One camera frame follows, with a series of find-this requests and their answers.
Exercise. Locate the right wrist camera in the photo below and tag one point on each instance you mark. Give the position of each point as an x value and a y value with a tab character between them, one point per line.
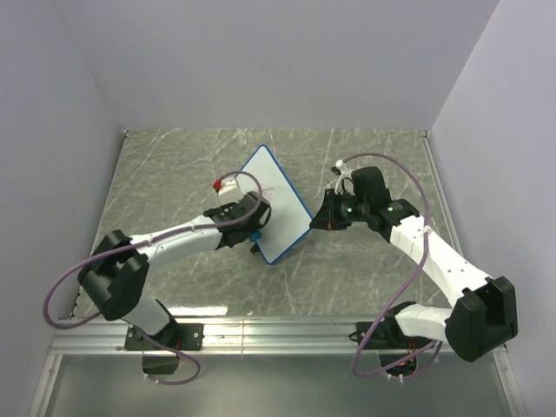
369	185

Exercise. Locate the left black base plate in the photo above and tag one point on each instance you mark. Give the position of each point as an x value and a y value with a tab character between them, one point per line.
183	336

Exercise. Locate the right side aluminium rail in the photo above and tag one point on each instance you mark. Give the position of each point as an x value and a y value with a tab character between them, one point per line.
448	219

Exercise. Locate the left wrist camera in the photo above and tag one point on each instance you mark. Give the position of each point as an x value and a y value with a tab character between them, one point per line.
227	191

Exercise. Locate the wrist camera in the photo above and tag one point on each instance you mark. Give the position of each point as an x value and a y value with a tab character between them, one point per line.
369	185
227	191

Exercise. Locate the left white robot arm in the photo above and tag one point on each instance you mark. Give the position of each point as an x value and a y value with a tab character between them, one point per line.
116	283

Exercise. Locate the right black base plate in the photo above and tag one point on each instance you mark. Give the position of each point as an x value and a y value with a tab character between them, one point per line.
387	335

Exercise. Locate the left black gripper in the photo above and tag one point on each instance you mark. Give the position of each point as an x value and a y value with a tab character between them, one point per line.
228	207

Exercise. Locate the aluminium rail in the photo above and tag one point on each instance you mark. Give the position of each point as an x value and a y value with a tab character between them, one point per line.
448	219
224	335

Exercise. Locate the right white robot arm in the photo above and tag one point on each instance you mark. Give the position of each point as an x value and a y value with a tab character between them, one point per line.
482	311

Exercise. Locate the blue whiteboard eraser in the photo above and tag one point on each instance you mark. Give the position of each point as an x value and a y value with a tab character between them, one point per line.
255	236

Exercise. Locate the aluminium front rail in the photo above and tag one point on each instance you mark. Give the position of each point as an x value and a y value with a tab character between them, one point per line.
224	335

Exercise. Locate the blue framed whiteboard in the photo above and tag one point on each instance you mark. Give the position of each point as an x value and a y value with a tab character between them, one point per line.
290	215

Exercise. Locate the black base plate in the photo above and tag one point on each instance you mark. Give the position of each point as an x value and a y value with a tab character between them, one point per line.
183	336
387	335

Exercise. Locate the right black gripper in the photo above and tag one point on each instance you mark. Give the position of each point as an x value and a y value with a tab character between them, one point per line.
327	217

